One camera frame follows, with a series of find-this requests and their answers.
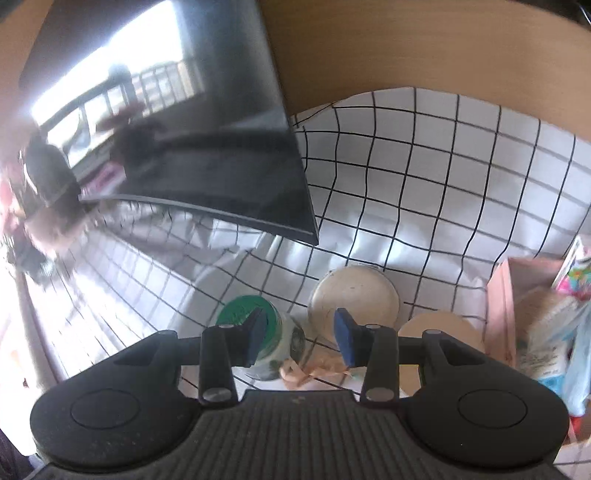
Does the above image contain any light blue plastic bag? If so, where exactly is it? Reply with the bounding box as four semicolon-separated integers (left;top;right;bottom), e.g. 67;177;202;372
561;318;591;416

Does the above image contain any colourful printed packet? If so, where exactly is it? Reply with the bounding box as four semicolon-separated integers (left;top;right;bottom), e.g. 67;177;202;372
554;235;591;296

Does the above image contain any clear plastic bag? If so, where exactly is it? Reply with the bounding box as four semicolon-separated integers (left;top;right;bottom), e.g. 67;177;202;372
516;284;591;393

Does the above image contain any white checked tablecloth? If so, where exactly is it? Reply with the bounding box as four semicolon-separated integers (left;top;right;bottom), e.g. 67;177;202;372
14;87;591;403

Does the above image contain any green lid jar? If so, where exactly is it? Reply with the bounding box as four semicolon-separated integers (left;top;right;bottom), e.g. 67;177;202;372
216;295;306;382

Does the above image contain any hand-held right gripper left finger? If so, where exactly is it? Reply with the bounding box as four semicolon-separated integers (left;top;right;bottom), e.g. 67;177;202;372
115;307;270;408

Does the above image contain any pink cardboard box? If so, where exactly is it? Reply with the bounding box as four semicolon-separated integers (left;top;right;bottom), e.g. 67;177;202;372
486;256;591;468

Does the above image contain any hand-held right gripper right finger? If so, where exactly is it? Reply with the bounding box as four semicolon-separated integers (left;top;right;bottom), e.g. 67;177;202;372
334;307;500;408

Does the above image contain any black monitor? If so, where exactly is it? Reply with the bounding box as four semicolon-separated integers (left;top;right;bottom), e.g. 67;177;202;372
17;0;320;246

